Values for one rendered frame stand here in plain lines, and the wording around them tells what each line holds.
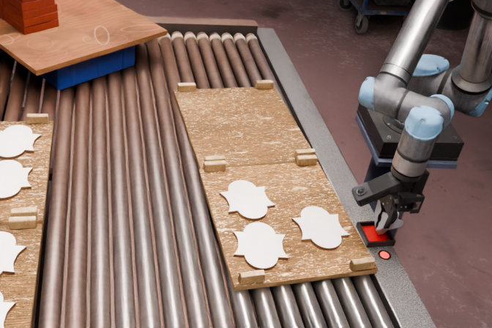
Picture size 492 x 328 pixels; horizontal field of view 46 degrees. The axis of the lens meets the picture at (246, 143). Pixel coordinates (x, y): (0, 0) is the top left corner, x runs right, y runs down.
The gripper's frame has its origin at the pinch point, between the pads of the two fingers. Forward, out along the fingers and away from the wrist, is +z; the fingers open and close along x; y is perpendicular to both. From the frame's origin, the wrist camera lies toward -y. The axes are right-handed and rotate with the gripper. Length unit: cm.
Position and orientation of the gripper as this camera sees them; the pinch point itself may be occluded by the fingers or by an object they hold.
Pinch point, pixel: (376, 230)
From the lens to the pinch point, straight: 150.5
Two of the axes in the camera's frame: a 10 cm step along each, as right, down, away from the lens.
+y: 9.7, -0.2, 2.4
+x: -2.0, -5.9, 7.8
